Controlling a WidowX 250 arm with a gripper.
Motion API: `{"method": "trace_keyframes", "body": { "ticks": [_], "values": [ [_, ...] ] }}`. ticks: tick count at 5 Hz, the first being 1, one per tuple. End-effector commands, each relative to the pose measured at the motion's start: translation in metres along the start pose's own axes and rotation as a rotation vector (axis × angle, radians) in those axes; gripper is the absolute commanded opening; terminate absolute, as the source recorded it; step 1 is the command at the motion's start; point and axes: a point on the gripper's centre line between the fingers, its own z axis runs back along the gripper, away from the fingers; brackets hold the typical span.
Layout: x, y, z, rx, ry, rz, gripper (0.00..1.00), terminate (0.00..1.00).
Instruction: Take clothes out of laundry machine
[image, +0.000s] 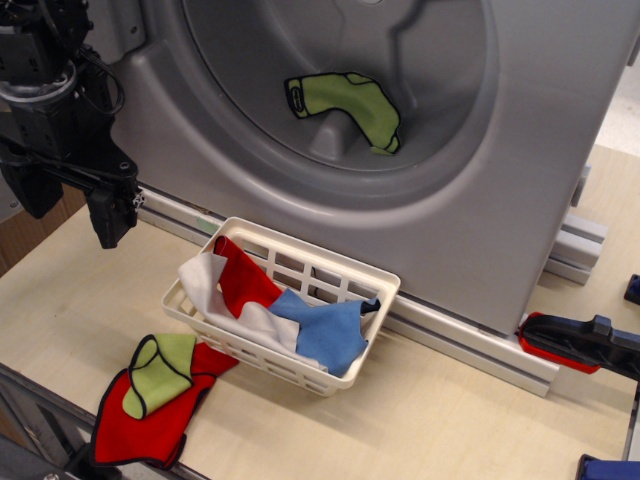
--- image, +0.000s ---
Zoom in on red and black clamp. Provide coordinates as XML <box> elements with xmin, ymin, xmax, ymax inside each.
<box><xmin>518</xmin><ymin>312</ymin><xmax>639</xmax><ymax>381</ymax></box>

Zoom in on aluminium extrusion rail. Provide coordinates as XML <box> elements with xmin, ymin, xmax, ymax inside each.
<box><xmin>137</xmin><ymin>187</ymin><xmax>609</xmax><ymax>399</ymax></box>

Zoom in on white cloth in basket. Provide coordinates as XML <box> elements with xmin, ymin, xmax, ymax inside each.
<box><xmin>178</xmin><ymin>252</ymin><xmax>328</xmax><ymax>372</ymax></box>

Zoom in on green cloth on table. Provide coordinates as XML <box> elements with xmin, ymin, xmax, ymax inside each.
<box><xmin>122</xmin><ymin>334</ymin><xmax>196</xmax><ymax>420</ymax></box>

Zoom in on black clamp at edge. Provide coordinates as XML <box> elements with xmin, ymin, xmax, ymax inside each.
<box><xmin>624</xmin><ymin>274</ymin><xmax>640</xmax><ymax>305</ymax></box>

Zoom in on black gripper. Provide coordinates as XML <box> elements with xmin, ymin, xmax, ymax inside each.
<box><xmin>1</xmin><ymin>130</ymin><xmax>139</xmax><ymax>249</ymax></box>

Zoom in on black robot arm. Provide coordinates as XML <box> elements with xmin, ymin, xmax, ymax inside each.
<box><xmin>1</xmin><ymin>1</ymin><xmax>144</xmax><ymax>249</ymax></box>

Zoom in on red cloth in basket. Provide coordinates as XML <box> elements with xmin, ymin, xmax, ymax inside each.
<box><xmin>213</xmin><ymin>236</ymin><xmax>282</xmax><ymax>318</ymax></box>

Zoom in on blue cloth in basket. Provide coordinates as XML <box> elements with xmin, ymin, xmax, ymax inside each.
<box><xmin>269</xmin><ymin>290</ymin><xmax>381</xmax><ymax>377</ymax></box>

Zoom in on green felt sock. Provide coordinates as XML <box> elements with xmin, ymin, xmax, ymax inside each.
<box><xmin>284</xmin><ymin>72</ymin><xmax>401</xmax><ymax>155</ymax></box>

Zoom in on blue clamp at corner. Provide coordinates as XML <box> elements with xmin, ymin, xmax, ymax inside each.
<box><xmin>575</xmin><ymin>455</ymin><xmax>640</xmax><ymax>480</ymax></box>

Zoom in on red cloth on table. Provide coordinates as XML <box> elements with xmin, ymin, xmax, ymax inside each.
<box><xmin>90</xmin><ymin>343</ymin><xmax>239</xmax><ymax>470</ymax></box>

